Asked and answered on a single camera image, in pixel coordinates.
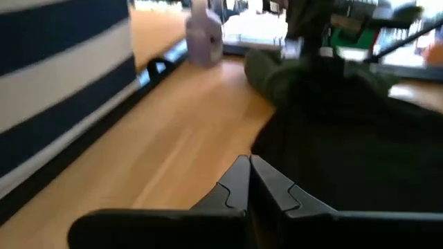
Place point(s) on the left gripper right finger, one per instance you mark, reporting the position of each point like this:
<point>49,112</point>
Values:
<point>294,224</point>

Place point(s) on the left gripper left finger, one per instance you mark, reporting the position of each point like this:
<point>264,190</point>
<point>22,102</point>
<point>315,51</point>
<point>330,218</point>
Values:
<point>207,224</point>

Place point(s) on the black garment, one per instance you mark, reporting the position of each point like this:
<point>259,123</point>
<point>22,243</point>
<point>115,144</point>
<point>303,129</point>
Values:
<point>346,155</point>

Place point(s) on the dark green shirt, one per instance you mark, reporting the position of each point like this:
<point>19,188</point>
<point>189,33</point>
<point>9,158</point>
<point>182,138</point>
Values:
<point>277,76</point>

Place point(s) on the navy white striped fabric bin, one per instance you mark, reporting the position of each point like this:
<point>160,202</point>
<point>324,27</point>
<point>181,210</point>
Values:
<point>52,86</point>

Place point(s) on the Dawn spray bottle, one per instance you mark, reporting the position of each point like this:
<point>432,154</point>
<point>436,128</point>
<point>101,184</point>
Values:
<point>204,38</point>

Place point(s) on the light wooden table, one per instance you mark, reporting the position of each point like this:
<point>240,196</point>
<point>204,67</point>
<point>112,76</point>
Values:
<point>155,31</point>

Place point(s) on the black metal table frame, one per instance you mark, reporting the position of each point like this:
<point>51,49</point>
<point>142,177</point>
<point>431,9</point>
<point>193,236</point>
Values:
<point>104,117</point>

